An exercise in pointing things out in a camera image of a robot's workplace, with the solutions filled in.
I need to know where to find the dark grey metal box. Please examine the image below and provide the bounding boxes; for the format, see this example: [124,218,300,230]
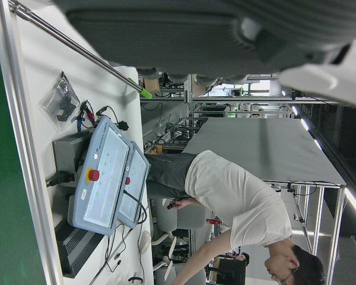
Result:
[52,130,93,187]

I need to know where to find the black finned power supply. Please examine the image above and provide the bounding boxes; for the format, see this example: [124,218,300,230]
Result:
[54,218,105,279]

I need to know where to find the white computer mouse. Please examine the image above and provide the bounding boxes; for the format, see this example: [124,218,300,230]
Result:
[138,230,152,255]

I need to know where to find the teach pendant with black cable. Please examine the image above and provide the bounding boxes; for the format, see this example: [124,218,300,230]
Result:
[117,141,152,230]

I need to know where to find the large grey teach pendant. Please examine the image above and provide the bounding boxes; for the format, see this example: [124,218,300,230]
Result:
[72,116,134,237]

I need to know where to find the black computer monitor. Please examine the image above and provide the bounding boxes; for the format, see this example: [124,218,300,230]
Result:
[215,257,247,285]

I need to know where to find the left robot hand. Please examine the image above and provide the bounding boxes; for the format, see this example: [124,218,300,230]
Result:
[53,0,356,108]

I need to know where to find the clear bag with black parts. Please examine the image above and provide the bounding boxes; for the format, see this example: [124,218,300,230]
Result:
[38,71,81,132]

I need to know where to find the large grey board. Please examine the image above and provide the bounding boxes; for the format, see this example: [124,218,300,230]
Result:
[182,118,347,187]

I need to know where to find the grey white office chair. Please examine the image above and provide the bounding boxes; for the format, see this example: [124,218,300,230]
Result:
[152,204,209,285]

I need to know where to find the person in white shirt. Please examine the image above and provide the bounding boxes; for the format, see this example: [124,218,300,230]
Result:
[145,150,326,285]

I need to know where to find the black plug with cable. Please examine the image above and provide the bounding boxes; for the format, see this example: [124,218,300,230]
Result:
[95,105,129,132]

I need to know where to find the black pendant cable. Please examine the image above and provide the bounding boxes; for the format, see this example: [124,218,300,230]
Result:
[123,189,148,226]

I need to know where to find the long metal rod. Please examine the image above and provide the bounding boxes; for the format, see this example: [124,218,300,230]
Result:
[8,0,154,100]

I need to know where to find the green conveyor belt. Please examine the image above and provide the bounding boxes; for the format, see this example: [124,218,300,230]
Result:
[0,0,47,285]

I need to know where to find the red and blue clip leads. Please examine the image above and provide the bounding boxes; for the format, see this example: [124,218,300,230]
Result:
[72,100,96,133]

